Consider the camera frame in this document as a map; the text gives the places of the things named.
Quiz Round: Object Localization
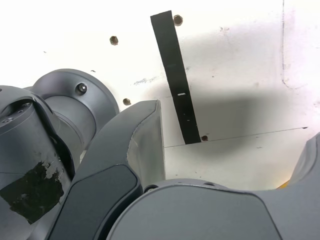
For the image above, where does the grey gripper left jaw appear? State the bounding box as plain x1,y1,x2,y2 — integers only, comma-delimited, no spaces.
46,99,167,240

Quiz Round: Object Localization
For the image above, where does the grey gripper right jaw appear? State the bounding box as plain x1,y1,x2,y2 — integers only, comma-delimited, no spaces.
104,131,320,240

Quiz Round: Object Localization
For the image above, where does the black tape strip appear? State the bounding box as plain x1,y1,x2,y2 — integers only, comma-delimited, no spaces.
149,9,202,146

